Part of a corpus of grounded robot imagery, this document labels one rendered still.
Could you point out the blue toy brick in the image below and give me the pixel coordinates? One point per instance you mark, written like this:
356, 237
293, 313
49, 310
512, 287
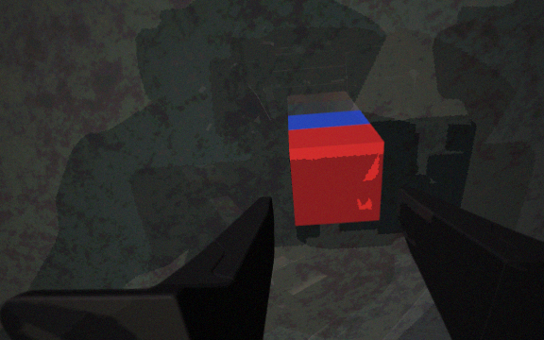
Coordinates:
326, 119

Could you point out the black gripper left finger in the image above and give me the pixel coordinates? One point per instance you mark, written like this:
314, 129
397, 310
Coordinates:
221, 294

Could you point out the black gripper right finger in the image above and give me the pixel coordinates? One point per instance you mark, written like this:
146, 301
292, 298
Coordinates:
487, 281

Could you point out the red block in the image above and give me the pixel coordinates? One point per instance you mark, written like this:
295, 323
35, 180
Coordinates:
337, 174

